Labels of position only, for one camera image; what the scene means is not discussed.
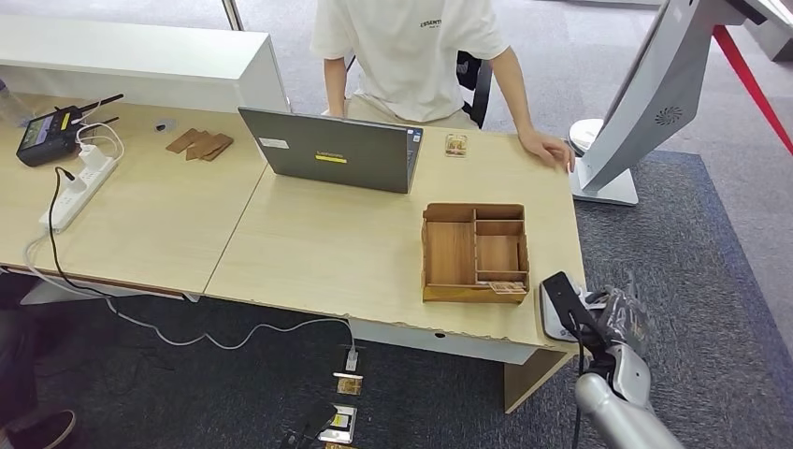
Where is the black handheld controller with antennas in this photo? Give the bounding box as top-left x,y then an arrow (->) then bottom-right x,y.
15,94 -> 125,168

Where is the dark grey rug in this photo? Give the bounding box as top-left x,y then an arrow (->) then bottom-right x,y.
0,150 -> 793,449

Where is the white charger plug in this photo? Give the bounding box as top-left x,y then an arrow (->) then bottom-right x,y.
79,143 -> 108,171

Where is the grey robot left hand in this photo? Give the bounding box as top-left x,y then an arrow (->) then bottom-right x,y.
279,400 -> 339,449

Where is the clear plastic bottle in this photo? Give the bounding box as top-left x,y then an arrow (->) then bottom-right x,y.
0,77 -> 32,128

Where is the white power cable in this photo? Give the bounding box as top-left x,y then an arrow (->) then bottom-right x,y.
23,230 -> 359,373

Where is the black power cable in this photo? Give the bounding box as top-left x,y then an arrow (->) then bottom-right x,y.
48,166 -> 116,302

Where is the metal pole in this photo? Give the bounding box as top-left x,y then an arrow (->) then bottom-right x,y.
222,0 -> 246,32

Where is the person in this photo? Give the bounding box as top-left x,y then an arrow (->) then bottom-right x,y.
310,0 -> 577,174

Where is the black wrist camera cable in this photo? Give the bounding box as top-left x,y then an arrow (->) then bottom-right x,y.
569,337 -> 590,449

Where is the autumn picture room key card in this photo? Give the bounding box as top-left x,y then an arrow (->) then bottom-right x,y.
477,280 -> 527,296

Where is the bystander person's leg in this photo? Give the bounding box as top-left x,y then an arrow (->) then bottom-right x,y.
0,272 -> 79,449

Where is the grey stand base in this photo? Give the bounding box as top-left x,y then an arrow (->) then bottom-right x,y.
743,12 -> 793,62

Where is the brown wooden board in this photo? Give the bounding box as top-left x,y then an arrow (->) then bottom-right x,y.
165,128 -> 203,155
201,135 -> 236,164
185,131 -> 225,161

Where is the wooden organiser tray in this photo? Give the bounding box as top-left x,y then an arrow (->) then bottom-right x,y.
421,202 -> 531,305

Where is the thin white charger cable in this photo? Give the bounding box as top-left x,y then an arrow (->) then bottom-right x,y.
73,98 -> 127,164

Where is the round white base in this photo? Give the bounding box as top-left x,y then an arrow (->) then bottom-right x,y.
569,117 -> 605,156

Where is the white kiosk stand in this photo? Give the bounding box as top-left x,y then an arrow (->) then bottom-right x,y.
569,0 -> 793,208

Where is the white power strip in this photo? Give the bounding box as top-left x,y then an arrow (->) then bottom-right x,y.
38,154 -> 119,234

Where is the person's left hand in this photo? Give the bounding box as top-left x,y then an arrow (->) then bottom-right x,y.
517,126 -> 577,174

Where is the black chair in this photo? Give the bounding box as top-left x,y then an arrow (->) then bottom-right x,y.
456,51 -> 494,129

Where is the grey laptop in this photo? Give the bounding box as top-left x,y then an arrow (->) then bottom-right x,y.
238,106 -> 425,196

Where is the red strap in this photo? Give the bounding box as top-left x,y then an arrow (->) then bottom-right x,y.
712,24 -> 793,156

